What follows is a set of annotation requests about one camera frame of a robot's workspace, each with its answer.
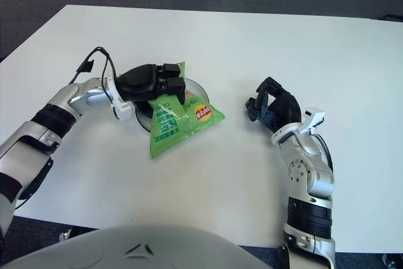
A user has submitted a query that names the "grey caster wheel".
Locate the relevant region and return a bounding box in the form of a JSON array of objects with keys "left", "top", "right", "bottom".
[{"left": 380, "top": 252, "right": 403, "bottom": 269}]

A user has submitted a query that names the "green snack chip bag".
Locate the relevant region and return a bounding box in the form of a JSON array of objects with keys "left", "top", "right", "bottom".
[{"left": 147, "top": 60, "right": 227, "bottom": 161}]

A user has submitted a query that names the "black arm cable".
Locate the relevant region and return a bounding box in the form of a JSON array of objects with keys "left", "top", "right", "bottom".
[
  {"left": 14, "top": 46, "right": 120, "bottom": 210},
  {"left": 315, "top": 134, "right": 334, "bottom": 169}
]

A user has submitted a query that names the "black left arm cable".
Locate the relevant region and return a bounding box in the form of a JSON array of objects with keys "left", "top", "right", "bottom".
[{"left": 14, "top": 46, "right": 120, "bottom": 210}]

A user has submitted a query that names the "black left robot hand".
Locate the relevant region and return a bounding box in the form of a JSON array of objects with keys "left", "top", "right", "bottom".
[{"left": 108, "top": 62, "right": 186, "bottom": 121}]

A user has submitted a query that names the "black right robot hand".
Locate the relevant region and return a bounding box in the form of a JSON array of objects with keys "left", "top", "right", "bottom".
[{"left": 244, "top": 76, "right": 326, "bottom": 147}]

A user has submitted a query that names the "grey robot torso shell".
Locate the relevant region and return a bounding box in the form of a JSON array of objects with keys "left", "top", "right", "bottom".
[{"left": 0, "top": 222, "right": 272, "bottom": 269}]

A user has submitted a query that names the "white plate black rim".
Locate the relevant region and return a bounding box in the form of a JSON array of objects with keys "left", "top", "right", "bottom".
[{"left": 134, "top": 76, "right": 210, "bottom": 135}]

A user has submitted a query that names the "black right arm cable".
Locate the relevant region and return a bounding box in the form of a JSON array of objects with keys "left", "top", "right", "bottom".
[{"left": 315, "top": 134, "right": 334, "bottom": 169}]

